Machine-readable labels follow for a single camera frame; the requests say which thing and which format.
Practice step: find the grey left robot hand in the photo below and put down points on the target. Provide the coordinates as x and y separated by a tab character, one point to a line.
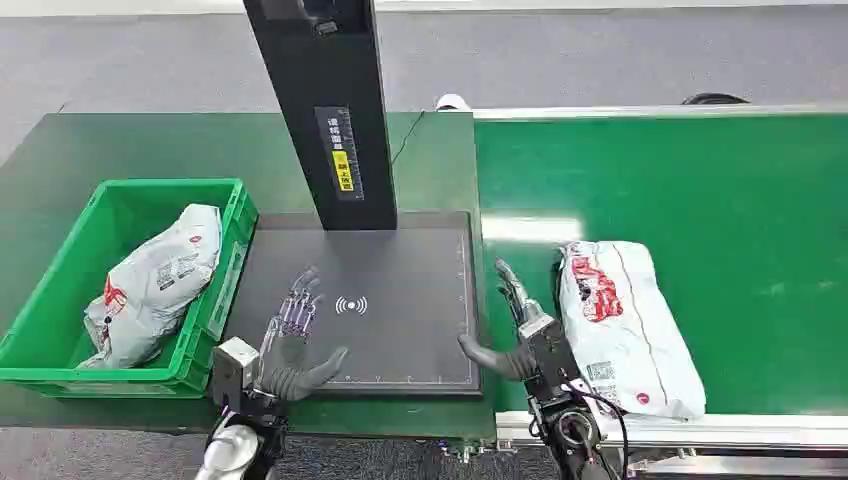
291	371

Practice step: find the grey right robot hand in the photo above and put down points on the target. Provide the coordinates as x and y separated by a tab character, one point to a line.
530	338

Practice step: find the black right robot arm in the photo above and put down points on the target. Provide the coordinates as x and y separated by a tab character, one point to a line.
573	434

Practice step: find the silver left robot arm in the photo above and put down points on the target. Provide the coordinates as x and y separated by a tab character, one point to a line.
242	440

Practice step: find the white parcel bag red print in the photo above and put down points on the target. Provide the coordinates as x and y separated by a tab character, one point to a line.
629	331

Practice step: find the grey parcel bag red print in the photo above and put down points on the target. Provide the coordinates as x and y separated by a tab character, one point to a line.
156	281

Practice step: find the green conveyor belt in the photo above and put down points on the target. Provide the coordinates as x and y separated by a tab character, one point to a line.
696	199

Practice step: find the green plastic crate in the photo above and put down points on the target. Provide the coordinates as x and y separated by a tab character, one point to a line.
66	331

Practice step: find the white round object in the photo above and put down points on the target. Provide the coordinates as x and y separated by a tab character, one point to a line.
453	102

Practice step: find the black scanner column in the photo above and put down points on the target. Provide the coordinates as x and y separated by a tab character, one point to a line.
324	99

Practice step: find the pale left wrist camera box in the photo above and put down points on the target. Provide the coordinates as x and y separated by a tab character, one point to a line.
232	372

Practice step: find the black scanner base plate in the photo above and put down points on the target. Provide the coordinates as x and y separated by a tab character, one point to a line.
397	278

